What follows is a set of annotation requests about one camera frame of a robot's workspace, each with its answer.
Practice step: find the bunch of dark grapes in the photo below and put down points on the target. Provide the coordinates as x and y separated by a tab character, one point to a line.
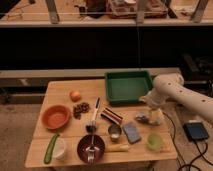
79	109

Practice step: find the blue sponge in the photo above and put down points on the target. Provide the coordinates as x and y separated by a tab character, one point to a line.
131	133

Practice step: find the orange fruit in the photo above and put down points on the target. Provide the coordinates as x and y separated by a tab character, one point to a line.
75	96

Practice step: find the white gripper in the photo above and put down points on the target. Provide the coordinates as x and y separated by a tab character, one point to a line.
150	117

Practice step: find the silver fork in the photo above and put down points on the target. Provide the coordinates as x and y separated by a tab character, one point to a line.
91	151

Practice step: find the green cucumber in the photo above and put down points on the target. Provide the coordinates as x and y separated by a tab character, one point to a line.
50	148

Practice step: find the light green plastic cup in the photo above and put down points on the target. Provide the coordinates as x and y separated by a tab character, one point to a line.
154	142

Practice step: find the green plastic tray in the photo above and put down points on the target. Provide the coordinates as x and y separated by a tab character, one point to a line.
127	87

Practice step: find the white handled dish brush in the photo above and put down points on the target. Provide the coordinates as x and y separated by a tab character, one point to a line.
90	127

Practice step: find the black box on floor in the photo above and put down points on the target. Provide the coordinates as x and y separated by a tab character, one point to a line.
195	131

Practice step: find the red striped candy bar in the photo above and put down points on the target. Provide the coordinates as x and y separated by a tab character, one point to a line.
112	116

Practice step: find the orange plastic bowl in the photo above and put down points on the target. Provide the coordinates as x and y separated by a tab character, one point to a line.
55	117

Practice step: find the purple bowl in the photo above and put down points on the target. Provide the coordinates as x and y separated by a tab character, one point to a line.
85	142

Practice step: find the yellow banana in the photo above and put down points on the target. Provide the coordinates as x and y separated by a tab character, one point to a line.
117	148

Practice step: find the small metal cup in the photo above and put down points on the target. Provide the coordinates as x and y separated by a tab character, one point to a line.
114	131

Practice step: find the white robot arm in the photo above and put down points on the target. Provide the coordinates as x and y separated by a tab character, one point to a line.
172	86

